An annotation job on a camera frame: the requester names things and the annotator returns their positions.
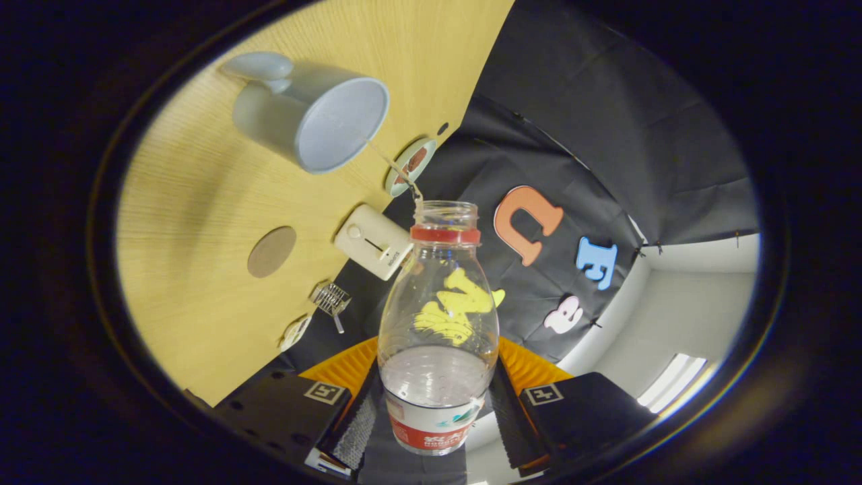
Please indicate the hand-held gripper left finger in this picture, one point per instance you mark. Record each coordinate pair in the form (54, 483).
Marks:
(357, 431)

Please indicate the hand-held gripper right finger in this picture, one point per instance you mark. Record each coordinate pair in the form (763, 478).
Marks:
(512, 431)

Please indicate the clear plastic juice bottle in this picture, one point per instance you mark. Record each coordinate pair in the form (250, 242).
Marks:
(438, 377)

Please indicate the round brown coaster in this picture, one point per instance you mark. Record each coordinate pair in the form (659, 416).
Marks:
(271, 252)

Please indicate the white cup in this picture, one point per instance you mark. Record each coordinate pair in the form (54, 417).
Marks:
(283, 121)

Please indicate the white divided dish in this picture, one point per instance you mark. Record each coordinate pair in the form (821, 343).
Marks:
(295, 333)

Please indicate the long ceiling light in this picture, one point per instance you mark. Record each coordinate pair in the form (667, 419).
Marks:
(673, 382)

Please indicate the white toaster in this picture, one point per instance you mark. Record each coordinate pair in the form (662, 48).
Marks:
(370, 239)

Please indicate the pale green plate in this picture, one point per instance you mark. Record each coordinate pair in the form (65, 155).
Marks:
(394, 185)

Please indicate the wooden table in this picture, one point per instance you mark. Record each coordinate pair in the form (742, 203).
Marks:
(202, 202)

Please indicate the brown bread piece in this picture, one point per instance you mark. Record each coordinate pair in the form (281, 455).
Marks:
(417, 160)

